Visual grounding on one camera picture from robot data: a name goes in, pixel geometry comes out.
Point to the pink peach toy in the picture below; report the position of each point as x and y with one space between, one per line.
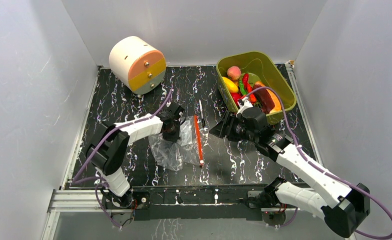
234 73

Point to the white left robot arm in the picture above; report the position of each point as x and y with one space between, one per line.
108 148

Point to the green chili pepper toy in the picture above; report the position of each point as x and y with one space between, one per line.
242 88

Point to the black and white pen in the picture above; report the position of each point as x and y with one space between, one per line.
202 115

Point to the clear zip top bag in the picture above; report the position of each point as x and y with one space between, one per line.
186 150

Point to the orange brown papaya slice toy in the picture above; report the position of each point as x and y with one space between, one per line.
268 100

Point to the red chili pepper toy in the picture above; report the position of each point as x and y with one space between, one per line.
249 88

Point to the olive green plastic bin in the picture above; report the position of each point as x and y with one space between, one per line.
261 68

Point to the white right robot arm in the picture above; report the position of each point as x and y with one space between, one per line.
342 208

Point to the round white drawer cabinet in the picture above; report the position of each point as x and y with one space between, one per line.
137 64

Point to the red bell pepper toy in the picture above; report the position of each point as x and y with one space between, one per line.
236 97

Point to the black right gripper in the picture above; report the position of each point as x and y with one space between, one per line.
229 125

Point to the yellow mango toy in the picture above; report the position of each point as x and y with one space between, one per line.
231 86

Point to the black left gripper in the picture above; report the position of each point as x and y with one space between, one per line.
175 137

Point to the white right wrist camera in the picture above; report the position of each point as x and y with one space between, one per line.
244 104

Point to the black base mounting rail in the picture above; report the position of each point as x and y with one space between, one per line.
205 202

